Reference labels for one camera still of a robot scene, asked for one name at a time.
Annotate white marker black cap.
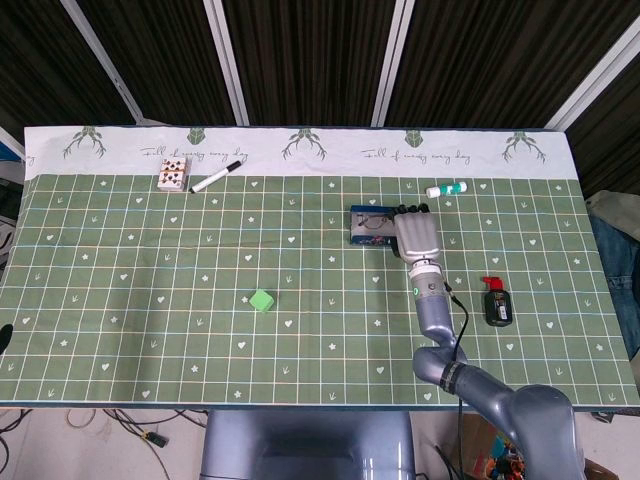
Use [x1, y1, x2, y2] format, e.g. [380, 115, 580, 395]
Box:
[188, 160, 242, 195]

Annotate white green glue stick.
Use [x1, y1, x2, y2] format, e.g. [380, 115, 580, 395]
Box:
[425, 180, 469, 199]

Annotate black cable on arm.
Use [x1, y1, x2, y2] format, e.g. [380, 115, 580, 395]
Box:
[442, 279, 471, 480]

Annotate tangled floor cables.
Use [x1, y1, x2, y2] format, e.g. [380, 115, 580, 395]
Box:
[0, 407, 209, 480]

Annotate olive green cloth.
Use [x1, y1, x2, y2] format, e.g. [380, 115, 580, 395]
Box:
[584, 189, 640, 226]

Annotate deck of playing cards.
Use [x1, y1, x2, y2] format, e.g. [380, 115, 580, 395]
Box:
[156, 156, 192, 192]

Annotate black bottle red cap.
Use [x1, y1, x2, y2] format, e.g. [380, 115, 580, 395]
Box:
[482, 275, 515, 329]

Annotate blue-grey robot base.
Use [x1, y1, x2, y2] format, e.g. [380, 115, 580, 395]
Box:
[199, 410, 416, 480]

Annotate blue jeans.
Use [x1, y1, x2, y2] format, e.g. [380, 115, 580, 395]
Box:
[589, 214, 640, 361]

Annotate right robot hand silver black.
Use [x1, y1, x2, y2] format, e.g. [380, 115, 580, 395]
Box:
[389, 202, 444, 265]

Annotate blue white panel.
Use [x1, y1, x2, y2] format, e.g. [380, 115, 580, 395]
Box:
[0, 127, 26, 165]

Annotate blue glasses case grey lining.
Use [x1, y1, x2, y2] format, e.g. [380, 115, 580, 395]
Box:
[348, 204, 401, 247]

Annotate green grid tablecloth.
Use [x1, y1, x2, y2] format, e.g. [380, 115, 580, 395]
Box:
[0, 125, 635, 407]

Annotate white aluminium partition post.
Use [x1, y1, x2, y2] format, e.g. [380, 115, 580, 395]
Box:
[544, 19, 640, 131]
[370, 0, 419, 127]
[202, 0, 250, 126]
[59, 0, 149, 125]

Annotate green cube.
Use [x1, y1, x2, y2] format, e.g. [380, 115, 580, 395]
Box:
[248, 288, 275, 315]

